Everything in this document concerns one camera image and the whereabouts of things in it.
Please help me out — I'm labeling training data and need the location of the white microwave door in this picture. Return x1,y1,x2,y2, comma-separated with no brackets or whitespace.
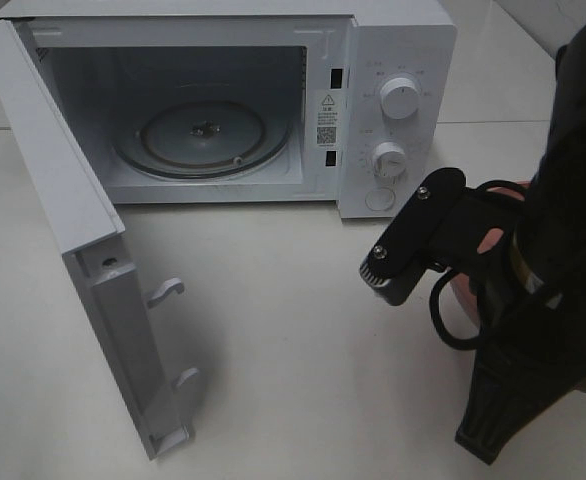
0,20,198,459

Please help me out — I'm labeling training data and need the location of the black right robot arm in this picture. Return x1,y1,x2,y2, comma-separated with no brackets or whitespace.
429,24,586,464

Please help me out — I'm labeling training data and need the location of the white upper power knob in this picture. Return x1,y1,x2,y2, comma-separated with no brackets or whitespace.
379,74,421,120

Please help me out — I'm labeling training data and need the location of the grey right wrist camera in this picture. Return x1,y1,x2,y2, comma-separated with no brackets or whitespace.
358,166,467,307

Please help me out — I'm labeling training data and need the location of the round white door button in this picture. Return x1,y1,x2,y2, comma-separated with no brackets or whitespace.
365,187,396,212

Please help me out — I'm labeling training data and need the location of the pink round plate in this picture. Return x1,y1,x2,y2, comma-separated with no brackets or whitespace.
450,179,586,396

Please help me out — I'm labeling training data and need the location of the white microwave oven body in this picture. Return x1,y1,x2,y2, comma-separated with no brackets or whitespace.
0,1,457,219

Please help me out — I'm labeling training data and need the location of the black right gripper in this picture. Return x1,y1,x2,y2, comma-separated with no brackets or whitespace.
435,187,586,461

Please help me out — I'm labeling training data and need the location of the white lower timer knob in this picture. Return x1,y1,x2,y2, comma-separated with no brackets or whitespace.
371,142,407,178

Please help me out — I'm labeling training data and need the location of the glass microwave turntable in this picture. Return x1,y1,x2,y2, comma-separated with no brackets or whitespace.
113,100,295,180

